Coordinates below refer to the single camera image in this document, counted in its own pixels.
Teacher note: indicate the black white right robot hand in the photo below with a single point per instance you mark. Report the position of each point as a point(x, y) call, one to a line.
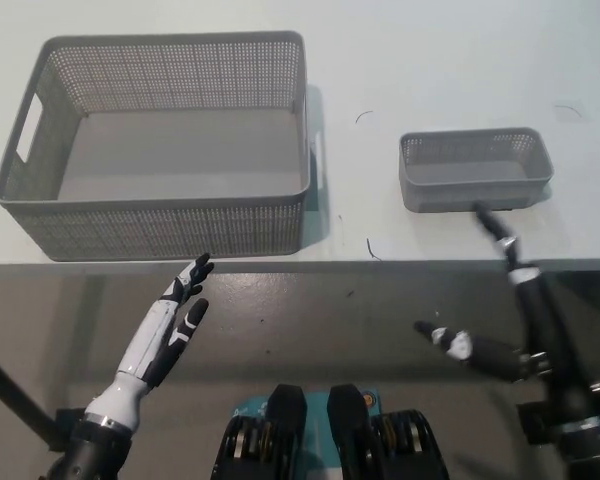
point(535, 320)

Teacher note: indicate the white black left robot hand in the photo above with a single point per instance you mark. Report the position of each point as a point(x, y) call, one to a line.
point(155, 340)

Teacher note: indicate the small grey perforated basket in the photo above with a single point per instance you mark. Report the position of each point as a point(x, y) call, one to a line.
point(460, 192)

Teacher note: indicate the black floor tape patch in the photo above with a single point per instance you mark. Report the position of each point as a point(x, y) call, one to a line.
point(532, 422)
point(67, 425)

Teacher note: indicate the large grey perforated basket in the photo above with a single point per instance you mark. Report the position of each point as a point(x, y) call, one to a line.
point(155, 230)

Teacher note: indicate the black tape patch on table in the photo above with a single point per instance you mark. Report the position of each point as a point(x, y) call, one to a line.
point(507, 206)

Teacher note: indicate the black table leg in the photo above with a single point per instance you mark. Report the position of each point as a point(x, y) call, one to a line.
point(15, 395)

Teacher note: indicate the thin black thread scrap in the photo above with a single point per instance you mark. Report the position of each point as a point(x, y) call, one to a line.
point(570, 107)
point(370, 248)
point(361, 115)

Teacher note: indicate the robot lower body feet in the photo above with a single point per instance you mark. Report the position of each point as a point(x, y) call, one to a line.
point(345, 430)

